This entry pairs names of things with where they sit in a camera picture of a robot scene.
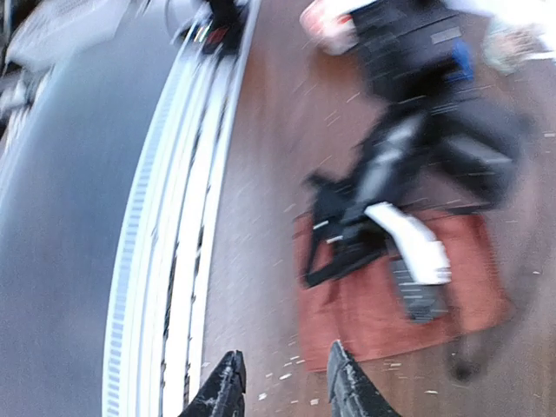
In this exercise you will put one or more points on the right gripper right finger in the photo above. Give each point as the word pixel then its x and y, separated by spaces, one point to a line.
pixel 350 392

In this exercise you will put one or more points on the white patterned mug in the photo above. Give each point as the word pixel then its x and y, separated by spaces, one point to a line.
pixel 505 46

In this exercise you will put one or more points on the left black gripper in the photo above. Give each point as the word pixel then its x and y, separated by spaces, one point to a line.
pixel 475 142

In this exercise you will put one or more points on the brown towel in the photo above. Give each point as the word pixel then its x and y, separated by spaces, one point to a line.
pixel 364 311

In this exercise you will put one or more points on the front aluminium rail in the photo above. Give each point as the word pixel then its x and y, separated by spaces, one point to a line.
pixel 152 361

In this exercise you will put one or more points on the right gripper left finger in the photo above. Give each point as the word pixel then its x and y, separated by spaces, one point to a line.
pixel 222 394

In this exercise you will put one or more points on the orange patterned bowl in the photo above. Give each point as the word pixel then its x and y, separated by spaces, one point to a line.
pixel 330 26

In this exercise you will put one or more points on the blue folded towel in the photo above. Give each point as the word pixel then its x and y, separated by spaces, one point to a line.
pixel 464 70

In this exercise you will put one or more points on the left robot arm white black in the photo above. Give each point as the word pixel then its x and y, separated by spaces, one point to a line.
pixel 414 57

